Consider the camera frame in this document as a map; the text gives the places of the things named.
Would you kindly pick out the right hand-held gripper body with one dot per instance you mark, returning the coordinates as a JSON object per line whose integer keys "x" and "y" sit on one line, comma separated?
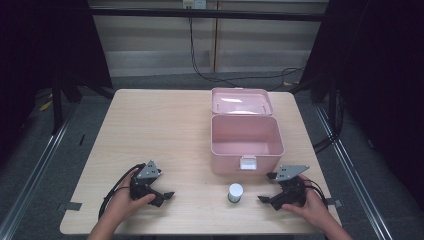
{"x": 293, "y": 193}

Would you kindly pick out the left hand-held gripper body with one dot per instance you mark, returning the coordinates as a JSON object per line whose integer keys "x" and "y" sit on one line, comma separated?
{"x": 148, "y": 170}

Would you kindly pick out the small white-capped bottle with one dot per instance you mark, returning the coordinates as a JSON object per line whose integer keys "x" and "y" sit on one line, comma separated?
{"x": 235, "y": 191}

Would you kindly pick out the pink plastic storage box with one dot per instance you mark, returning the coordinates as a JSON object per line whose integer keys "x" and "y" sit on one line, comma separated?
{"x": 233, "y": 163}

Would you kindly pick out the person's right hand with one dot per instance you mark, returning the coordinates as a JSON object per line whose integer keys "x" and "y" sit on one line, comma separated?
{"x": 313, "y": 208}

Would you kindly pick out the person's left hand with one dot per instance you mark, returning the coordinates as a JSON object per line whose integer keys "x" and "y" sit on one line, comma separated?
{"x": 121, "y": 206}

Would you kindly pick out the grey tape piece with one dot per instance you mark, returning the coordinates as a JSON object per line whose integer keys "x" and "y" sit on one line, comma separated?
{"x": 334, "y": 202}
{"x": 73, "y": 206}

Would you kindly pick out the black floor tape strip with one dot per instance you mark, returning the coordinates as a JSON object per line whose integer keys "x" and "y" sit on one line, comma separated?
{"x": 82, "y": 140}

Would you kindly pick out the black metal stand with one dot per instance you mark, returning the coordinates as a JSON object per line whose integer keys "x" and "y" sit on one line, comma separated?
{"x": 57, "y": 106}

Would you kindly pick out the yellow floor tape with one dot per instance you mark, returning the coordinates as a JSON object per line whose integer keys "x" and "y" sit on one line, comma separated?
{"x": 45, "y": 106}

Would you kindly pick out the black curtain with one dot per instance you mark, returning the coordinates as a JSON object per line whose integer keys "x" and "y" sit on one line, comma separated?
{"x": 376, "y": 66}
{"x": 43, "y": 43}

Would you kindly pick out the black horizontal bar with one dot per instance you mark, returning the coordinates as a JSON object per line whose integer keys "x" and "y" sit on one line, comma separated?
{"x": 206, "y": 14}

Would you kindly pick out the metal floor rail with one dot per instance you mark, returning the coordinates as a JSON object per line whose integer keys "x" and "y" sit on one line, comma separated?
{"x": 353, "y": 176}
{"x": 33, "y": 170}

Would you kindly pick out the white wall socket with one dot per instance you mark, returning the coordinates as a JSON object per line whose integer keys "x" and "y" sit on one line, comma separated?
{"x": 194, "y": 4}

